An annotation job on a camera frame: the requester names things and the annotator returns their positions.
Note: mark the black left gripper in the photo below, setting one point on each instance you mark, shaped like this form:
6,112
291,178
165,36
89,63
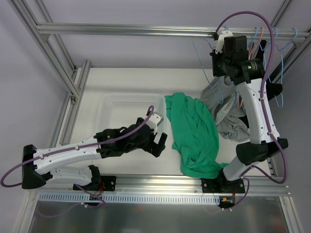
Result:
150,143

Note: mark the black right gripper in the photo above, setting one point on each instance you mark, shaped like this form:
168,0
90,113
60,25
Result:
215,64

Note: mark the light blue wire hanger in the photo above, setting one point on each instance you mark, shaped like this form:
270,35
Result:
216,92

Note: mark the grey tank top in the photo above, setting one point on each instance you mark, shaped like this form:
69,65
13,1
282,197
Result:
226,115

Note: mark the green tank top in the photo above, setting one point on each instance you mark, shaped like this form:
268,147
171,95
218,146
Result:
195,136

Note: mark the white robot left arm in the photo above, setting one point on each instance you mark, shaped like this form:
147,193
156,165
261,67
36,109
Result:
43,166

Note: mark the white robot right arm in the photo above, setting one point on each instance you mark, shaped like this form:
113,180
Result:
265,140

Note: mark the black tank top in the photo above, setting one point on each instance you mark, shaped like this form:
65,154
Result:
273,89

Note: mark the white perforated plastic basket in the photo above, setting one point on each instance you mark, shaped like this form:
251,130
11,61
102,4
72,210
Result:
122,109

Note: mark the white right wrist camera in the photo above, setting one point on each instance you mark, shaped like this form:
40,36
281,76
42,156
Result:
221,40

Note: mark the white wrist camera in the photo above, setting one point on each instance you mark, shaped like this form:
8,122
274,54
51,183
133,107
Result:
221,40
154,121

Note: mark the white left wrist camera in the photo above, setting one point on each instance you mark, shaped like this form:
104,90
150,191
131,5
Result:
154,121

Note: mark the pink wire hanger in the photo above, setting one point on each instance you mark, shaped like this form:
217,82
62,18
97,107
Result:
257,43

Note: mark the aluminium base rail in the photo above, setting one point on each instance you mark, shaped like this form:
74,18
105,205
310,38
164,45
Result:
176,184

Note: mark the white slotted cable duct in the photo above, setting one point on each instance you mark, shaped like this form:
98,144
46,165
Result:
131,198

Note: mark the aluminium hanging rail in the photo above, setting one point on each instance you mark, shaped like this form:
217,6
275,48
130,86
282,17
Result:
145,30

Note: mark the aluminium frame left posts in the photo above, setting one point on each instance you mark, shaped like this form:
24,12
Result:
65,70

